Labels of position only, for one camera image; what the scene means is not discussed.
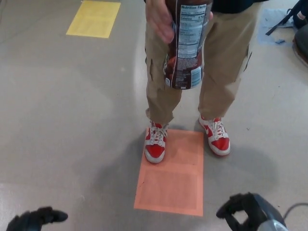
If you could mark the red white person's left sneaker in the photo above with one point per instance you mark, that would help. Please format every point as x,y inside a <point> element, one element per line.
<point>220,144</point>

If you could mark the brown protein shake bottle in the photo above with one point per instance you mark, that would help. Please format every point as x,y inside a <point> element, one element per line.
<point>190,36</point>

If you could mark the person's bare hand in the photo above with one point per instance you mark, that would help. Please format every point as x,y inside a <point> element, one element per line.
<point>160,16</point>

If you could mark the dark shirt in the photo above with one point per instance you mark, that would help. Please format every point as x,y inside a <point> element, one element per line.
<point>231,4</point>

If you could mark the orange paper sheet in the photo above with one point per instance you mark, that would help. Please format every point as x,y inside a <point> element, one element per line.
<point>170,183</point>

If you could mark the red white person's sneaker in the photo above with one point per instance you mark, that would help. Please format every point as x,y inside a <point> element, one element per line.
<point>220,144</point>
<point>155,150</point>

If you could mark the small blue paper scrap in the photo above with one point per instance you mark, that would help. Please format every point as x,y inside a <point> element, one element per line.
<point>280,41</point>

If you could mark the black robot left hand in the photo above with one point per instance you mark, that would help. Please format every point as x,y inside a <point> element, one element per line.
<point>31,220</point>

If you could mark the blue paper sheet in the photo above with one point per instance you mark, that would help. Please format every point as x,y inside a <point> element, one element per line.
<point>269,24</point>

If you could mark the yellow paper sheet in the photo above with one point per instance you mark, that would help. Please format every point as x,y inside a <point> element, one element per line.
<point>93,19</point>

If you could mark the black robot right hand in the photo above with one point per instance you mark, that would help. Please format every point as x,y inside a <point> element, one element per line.
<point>255,211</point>

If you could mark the dark grey round object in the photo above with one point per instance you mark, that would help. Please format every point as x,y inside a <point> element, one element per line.
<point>302,43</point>

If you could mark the khaki cargo trousers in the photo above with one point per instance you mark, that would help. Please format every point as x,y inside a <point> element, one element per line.
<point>226,60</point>

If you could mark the red white person's right sneaker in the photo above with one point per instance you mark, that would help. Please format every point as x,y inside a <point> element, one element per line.
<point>155,150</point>

